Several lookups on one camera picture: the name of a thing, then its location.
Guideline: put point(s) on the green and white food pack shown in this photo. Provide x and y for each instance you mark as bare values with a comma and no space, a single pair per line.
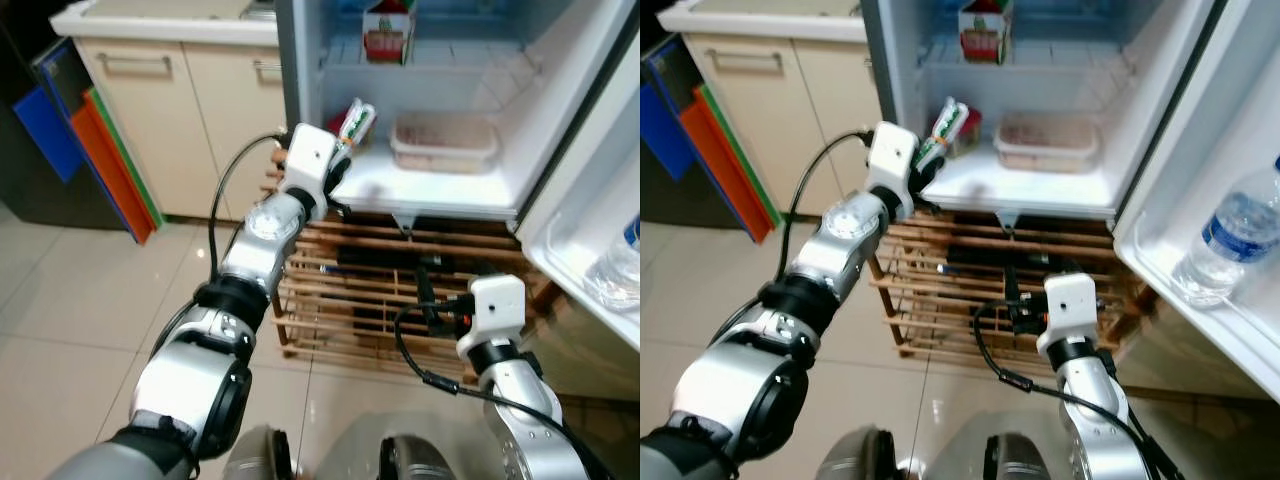
945,125
356,125

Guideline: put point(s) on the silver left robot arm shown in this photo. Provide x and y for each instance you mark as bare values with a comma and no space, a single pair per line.
190,380
770,380

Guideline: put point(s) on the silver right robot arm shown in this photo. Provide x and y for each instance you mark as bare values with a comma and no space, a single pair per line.
1095,420
520,410

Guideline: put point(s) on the dark grey mini fridge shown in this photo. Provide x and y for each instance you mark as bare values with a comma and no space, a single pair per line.
440,190
1030,190

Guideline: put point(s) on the fridge door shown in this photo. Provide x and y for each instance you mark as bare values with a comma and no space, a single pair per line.
1190,130
560,235

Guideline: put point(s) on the glass fridge shelf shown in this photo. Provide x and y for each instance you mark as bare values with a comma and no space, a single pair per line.
1080,60
470,60

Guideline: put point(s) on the wooden slatted rack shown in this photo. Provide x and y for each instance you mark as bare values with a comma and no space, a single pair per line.
940,290
340,300

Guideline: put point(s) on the clear plastic food container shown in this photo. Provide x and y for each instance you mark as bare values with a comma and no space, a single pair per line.
1045,142
445,142

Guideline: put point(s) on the red and green carton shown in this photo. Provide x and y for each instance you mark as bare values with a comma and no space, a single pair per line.
985,32
388,35

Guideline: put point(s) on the grey robot right leg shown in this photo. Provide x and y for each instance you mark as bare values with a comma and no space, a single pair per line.
415,460
1015,460

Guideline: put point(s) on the grey robot leg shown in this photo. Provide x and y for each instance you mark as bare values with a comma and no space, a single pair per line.
260,455
1015,460
870,455
415,460

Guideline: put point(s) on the cream kitchen cabinet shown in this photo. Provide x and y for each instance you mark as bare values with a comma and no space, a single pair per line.
180,130
780,130

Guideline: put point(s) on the clear water bottle blue label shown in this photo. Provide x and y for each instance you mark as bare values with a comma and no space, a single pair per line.
1235,230
618,270

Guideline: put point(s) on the green board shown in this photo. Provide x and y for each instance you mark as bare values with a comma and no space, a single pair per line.
742,150
128,150

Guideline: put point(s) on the orange board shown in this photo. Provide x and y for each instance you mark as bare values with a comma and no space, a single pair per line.
725,160
110,170

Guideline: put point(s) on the grey robot left leg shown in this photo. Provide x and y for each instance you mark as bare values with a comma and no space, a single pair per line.
260,455
870,455

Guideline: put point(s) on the blue board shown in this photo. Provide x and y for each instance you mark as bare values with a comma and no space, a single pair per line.
660,110
45,120

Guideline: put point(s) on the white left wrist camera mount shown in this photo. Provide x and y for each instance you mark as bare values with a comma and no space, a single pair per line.
892,160
308,160

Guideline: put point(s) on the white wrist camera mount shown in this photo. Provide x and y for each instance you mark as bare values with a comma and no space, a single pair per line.
1070,305
308,160
495,310
892,160

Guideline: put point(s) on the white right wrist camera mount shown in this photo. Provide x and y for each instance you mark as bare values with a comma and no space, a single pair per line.
1070,305
495,310

